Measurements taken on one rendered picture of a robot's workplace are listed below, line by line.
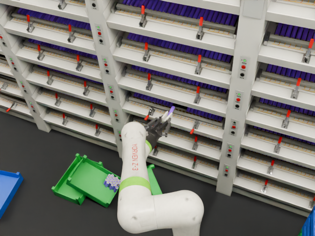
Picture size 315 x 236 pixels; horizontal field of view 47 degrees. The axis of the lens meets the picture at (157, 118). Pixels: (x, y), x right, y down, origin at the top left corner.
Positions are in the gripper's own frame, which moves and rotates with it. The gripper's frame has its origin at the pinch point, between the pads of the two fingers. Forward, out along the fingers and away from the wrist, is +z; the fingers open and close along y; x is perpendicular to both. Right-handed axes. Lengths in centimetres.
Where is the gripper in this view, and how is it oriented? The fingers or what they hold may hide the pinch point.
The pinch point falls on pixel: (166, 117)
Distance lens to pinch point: 187.7
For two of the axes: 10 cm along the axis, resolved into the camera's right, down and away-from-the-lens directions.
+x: -0.5, 8.0, 6.0
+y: -8.9, -3.0, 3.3
